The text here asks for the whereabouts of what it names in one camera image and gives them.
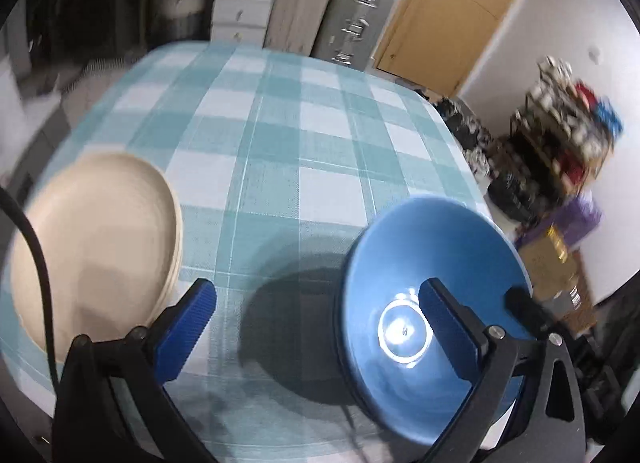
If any blue bowl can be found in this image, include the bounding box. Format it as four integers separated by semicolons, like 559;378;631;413
334;194;532;446

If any cream plate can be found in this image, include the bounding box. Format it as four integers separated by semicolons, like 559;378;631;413
26;152;183;362

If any teal checked tablecloth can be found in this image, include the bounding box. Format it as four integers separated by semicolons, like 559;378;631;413
1;42;491;462

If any beige hard suitcase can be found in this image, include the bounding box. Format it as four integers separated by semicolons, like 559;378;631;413
265;0;329;57

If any wooden door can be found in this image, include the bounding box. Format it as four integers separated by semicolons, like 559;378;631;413
375;0;513;96

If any purple bag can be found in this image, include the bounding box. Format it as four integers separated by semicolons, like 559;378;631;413
514;190;602;249

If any black cable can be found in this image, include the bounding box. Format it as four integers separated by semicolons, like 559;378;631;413
0;184;59;394

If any silver hard suitcase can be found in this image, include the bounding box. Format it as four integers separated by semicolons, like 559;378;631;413
311;0;396;71

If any wooden shoe rack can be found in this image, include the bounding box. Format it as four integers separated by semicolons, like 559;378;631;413
488;56;623;226

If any woven laundry basket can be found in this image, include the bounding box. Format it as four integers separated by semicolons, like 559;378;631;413
160;0;206;41

